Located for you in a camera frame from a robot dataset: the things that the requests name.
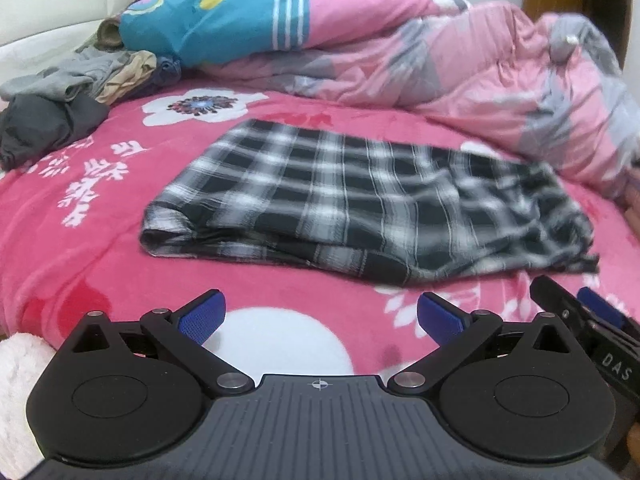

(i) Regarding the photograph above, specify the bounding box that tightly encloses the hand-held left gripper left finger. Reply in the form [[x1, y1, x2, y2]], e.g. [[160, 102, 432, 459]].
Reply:
[[65, 288, 253, 395]]

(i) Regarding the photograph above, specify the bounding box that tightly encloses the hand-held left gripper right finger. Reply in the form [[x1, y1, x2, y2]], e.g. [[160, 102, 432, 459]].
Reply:
[[389, 291, 583, 396]]

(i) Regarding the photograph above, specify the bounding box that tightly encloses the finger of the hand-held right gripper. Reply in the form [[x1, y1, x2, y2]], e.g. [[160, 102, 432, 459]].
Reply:
[[530, 276, 601, 343], [577, 287, 640, 336]]

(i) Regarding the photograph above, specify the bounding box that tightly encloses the black white plaid garment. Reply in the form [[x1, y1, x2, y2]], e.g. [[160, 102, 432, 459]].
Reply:
[[139, 119, 601, 288]]

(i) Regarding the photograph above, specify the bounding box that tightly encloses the pink floral bed sheet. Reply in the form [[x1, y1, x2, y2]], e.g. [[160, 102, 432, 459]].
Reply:
[[0, 80, 640, 381]]

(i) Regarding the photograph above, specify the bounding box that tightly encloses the person's cream fleece jacket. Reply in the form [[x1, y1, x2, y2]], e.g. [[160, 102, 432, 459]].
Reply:
[[0, 332, 51, 471]]

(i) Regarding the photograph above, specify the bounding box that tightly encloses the dark grey cloth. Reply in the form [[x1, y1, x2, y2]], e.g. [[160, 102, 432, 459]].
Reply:
[[0, 92, 111, 171]]

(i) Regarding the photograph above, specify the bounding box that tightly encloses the navy cloth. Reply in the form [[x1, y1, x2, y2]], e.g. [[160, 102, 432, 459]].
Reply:
[[152, 56, 183, 86]]

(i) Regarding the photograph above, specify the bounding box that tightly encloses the tan cloth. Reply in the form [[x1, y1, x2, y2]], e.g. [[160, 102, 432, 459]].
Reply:
[[95, 51, 158, 106]]

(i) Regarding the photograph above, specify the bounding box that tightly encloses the pink grey blue quilt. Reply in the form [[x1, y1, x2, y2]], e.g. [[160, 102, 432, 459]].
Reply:
[[120, 0, 640, 201]]

